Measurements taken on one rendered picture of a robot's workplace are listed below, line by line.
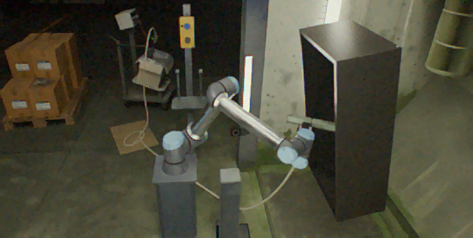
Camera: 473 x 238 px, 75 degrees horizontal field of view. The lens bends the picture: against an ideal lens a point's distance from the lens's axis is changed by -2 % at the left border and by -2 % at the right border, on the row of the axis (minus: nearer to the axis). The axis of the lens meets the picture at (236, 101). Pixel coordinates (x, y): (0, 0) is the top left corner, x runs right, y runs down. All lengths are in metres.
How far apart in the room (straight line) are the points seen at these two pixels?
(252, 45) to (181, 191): 1.29
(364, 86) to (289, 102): 1.30
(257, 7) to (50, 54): 2.81
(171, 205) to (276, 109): 1.27
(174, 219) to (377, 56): 1.81
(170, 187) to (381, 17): 2.20
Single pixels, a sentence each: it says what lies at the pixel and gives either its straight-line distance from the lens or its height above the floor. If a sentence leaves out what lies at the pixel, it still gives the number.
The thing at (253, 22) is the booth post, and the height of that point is 1.55.
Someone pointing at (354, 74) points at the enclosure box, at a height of 1.56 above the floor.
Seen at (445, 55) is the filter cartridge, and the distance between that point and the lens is 2.95.
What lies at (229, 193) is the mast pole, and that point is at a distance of 0.80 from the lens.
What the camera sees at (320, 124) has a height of 1.16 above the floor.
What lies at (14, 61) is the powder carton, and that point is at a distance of 4.73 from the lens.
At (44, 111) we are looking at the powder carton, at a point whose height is 0.22.
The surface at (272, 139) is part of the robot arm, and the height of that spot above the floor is 1.26.
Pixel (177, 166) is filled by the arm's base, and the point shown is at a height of 0.71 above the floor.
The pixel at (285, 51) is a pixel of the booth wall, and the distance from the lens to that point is 2.75.
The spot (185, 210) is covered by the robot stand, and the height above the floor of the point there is 0.34.
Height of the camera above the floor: 2.16
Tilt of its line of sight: 28 degrees down
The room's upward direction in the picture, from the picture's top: 2 degrees clockwise
